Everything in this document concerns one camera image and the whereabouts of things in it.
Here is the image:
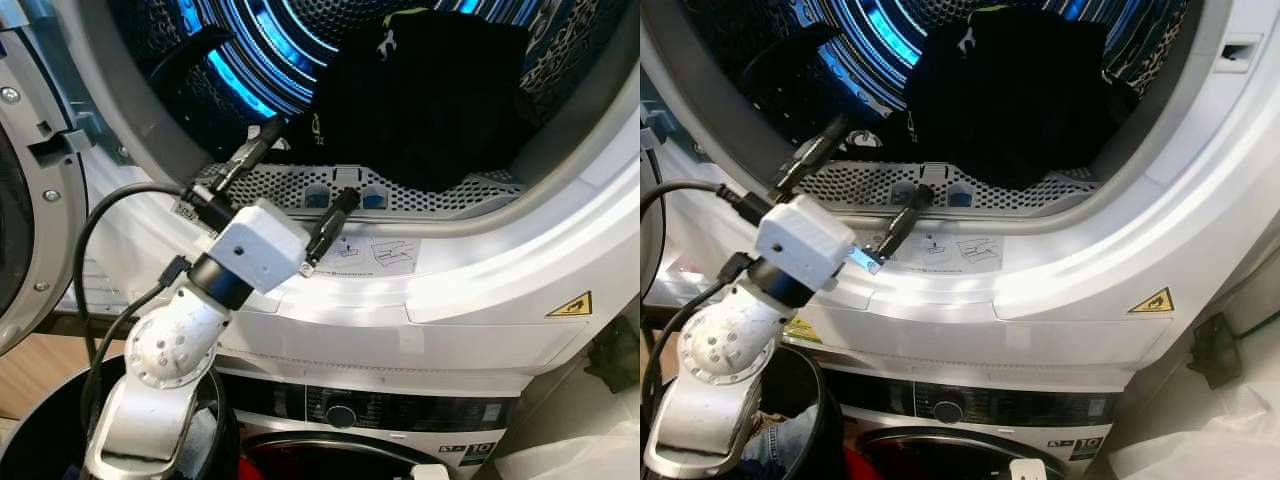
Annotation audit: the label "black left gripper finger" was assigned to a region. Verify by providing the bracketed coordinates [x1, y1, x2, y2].
[872, 183, 938, 263]
[303, 187, 362, 271]
[212, 115, 289, 197]
[770, 112, 853, 201]

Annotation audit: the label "white washing machine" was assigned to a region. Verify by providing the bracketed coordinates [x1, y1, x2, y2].
[800, 365, 1151, 480]
[215, 365, 561, 480]

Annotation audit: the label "white instruction sticker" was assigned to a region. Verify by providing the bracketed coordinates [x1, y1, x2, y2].
[880, 232, 1004, 273]
[325, 235, 421, 276]

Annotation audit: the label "grey perforated lint filter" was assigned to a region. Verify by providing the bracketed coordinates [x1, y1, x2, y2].
[215, 163, 526, 213]
[800, 160, 1101, 211]

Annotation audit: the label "black garment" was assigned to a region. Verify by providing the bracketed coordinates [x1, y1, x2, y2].
[300, 8, 536, 191]
[895, 5, 1136, 191]

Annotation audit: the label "white tumble dryer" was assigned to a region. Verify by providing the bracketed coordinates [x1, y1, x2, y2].
[60, 0, 641, 379]
[640, 0, 1280, 379]

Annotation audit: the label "yellow triangle warning sticker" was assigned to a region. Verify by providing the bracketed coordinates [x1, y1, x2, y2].
[546, 291, 593, 318]
[1128, 287, 1175, 314]

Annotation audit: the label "blue jeans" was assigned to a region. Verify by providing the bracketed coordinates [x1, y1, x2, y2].
[175, 405, 221, 473]
[745, 405, 816, 473]

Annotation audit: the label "leopard print garment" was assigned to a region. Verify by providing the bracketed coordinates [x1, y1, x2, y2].
[520, 0, 626, 101]
[1120, 0, 1191, 96]

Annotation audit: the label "white plastic bag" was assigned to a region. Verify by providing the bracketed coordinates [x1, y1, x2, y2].
[495, 390, 641, 480]
[1105, 375, 1280, 480]

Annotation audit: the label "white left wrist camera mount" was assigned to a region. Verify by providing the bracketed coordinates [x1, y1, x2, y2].
[205, 200, 313, 294]
[755, 195, 856, 284]

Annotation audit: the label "black camera cable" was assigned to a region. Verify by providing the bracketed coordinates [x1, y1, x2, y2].
[72, 182, 201, 351]
[640, 180, 746, 216]

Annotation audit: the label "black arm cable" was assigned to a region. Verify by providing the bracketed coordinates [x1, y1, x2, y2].
[80, 255, 191, 441]
[640, 250, 766, 421]

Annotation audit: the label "black wall bracket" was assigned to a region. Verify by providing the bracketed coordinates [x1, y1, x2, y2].
[1188, 313, 1244, 389]
[585, 318, 641, 393]

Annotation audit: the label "green cable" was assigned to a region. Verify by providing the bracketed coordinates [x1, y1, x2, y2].
[1235, 308, 1280, 336]

